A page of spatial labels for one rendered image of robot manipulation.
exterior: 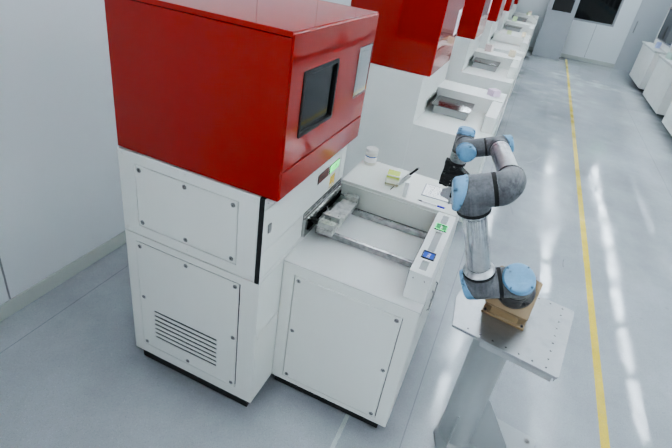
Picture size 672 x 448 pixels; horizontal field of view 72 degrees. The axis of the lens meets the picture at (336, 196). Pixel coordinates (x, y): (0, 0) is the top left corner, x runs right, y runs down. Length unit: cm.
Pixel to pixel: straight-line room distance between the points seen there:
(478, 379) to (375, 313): 56
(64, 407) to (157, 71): 165
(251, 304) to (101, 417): 96
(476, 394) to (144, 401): 157
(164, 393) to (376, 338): 113
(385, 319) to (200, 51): 126
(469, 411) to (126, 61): 207
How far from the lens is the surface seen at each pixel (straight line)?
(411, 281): 195
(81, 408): 268
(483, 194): 156
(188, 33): 169
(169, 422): 255
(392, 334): 206
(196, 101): 174
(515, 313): 204
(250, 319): 209
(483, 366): 222
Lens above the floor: 208
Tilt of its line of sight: 29 degrees down
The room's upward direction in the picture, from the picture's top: 9 degrees clockwise
